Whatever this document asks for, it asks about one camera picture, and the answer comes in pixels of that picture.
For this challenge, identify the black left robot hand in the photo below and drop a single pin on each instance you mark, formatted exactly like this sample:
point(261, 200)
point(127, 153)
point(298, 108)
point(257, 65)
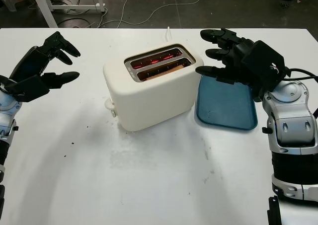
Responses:
point(27, 63)

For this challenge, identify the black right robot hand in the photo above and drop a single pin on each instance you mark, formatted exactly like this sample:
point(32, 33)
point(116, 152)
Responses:
point(236, 56)

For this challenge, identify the brown toast slice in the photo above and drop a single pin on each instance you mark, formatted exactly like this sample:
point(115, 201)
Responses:
point(166, 72)

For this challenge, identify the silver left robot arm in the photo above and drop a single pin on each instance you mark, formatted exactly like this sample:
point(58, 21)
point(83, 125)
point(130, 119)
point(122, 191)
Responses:
point(6, 110)

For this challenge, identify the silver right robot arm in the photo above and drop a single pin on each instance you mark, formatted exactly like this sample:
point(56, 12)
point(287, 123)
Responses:
point(293, 120)

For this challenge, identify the cream two-slot toaster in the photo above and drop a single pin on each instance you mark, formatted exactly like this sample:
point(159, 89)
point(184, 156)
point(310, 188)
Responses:
point(149, 103)

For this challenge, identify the blue plastic tray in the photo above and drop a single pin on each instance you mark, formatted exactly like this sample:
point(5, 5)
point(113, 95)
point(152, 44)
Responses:
point(223, 105)

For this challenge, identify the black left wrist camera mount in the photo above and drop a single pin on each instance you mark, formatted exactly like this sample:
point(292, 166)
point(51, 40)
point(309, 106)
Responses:
point(29, 89)

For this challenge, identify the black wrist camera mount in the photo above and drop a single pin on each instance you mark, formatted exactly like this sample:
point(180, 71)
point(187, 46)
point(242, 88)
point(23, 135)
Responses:
point(29, 89)
point(265, 61)

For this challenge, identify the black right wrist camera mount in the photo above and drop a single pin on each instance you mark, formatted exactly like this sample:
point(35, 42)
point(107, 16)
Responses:
point(265, 61)

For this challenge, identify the white desk frame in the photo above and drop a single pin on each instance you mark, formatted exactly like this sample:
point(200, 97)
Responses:
point(46, 5)

